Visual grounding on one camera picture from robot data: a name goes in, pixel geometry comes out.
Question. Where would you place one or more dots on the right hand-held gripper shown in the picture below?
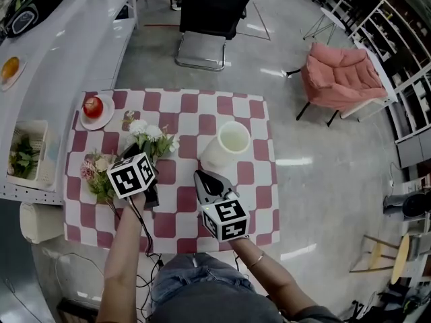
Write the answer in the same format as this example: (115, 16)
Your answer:
(227, 214)

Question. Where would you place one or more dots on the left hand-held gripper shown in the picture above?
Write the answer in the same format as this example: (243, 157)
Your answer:
(129, 177)

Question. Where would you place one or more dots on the white flower bouquet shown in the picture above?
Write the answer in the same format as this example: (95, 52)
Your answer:
(148, 135)

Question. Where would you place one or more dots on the pink flower bouquet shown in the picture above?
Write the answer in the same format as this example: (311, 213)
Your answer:
(97, 173)

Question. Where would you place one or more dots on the white vase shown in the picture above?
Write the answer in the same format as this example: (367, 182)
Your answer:
(229, 143)

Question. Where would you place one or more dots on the person's left forearm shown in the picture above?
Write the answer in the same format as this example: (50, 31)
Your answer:
(124, 257)

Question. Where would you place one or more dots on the person's right forearm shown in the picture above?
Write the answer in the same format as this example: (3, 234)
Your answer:
(272, 278)

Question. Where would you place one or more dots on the white plate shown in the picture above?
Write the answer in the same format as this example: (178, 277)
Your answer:
(107, 113)
(18, 79)

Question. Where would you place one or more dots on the red apple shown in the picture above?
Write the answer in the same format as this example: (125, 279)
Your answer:
(93, 106)

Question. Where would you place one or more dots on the red white checkered tablecloth table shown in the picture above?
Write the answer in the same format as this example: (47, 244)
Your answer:
(188, 119)

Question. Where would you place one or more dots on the person's blue jeans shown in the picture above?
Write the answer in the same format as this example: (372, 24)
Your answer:
(198, 274)

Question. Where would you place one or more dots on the white perforated basket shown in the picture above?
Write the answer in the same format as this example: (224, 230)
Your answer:
(43, 160)

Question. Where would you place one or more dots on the green artificial leaves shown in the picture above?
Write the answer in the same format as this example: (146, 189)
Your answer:
(22, 158)

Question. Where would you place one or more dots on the person's grey shirt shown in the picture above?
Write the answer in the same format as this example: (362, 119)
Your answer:
(212, 308)

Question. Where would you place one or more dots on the cream plastic canister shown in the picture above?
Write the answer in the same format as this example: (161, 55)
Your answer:
(37, 222)

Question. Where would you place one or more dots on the white shelving workbench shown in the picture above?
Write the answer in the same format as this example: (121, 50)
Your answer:
(67, 45)

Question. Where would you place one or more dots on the orange fruit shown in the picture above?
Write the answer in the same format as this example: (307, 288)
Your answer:
(10, 67)

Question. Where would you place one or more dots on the black cantilever chair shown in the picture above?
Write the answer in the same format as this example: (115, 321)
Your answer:
(212, 8)

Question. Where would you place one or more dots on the pink cushioned armchair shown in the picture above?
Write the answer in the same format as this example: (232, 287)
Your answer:
(340, 79)

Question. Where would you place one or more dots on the black bag with green trim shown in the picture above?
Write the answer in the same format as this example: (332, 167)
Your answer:
(30, 12)

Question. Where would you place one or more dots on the yellow round side table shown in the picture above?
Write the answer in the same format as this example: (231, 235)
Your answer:
(400, 257)

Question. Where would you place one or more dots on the black round floor fan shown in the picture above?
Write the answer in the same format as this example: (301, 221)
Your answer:
(414, 205)

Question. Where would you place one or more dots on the white storage rack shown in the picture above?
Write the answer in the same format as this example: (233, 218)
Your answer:
(410, 140)

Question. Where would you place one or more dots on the white rectangular table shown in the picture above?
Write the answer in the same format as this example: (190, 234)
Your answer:
(380, 72)

